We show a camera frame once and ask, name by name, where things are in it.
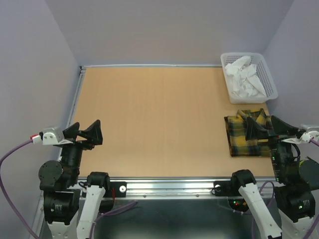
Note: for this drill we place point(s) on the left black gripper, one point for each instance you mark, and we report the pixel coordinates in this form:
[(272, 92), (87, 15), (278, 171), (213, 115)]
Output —
[(94, 132)]

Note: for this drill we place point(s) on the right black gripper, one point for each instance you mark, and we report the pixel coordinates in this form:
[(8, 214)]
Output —
[(253, 130)]

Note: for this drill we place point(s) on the white long sleeve shirt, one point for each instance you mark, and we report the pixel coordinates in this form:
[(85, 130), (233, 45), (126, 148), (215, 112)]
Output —
[(244, 80)]

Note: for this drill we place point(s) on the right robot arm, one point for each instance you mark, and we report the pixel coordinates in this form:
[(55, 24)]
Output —
[(298, 178)]

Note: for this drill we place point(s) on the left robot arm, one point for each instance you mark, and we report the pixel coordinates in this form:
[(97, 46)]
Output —
[(58, 178)]

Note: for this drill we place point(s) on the yellow plaid folded shirt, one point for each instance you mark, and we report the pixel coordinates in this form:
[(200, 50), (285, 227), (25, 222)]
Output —
[(236, 129)]

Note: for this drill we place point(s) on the white plastic basket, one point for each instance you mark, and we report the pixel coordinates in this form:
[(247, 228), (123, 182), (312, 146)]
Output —
[(263, 73)]

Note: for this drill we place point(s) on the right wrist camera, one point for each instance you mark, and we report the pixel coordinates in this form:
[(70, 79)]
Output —
[(310, 133)]

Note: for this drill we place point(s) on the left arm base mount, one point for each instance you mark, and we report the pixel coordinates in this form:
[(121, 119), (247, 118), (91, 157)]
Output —
[(117, 189)]

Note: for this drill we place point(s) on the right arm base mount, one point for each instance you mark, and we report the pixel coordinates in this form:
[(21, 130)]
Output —
[(224, 189)]

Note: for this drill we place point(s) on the aluminium front rail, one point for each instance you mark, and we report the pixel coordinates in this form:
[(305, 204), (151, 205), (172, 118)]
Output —
[(165, 188)]

